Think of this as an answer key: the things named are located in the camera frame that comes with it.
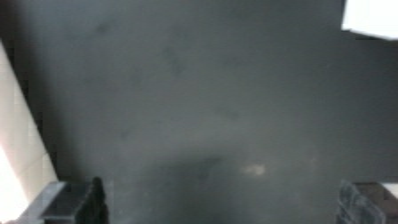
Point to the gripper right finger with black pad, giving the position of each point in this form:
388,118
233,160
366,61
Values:
366,203

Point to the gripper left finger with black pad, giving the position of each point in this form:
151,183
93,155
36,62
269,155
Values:
70,204

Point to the white rear drawer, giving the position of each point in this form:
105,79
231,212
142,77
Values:
370,18

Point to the white front fence rail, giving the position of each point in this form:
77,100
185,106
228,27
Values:
27,170

